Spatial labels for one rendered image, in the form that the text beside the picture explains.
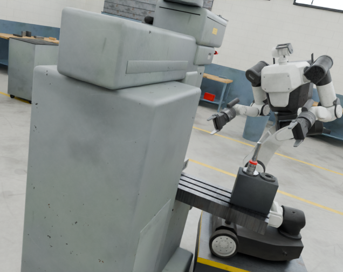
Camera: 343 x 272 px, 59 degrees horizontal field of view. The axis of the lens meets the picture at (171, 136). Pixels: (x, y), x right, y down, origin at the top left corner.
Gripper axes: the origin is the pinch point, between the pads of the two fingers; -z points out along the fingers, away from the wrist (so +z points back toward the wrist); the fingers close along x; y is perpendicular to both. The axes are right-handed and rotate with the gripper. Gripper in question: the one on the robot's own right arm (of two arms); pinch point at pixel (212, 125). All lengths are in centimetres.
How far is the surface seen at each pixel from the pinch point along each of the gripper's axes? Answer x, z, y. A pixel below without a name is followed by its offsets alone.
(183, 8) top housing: 77, -15, 20
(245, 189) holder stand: -20.7, -20.2, 39.2
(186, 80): 47, -28, 25
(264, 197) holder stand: -26, -15, 47
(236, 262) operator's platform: -87, -29, 25
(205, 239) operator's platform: -81, -32, -1
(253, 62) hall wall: -206, 546, -439
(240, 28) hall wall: -114, 561, -477
